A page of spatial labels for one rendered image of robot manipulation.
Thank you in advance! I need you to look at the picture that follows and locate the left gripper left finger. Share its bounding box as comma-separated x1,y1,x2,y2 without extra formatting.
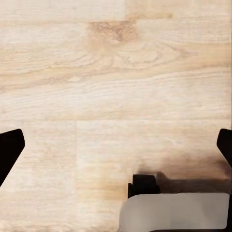
0,129,25,187

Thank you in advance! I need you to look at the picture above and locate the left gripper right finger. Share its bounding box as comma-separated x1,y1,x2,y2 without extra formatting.
217,128,232,167

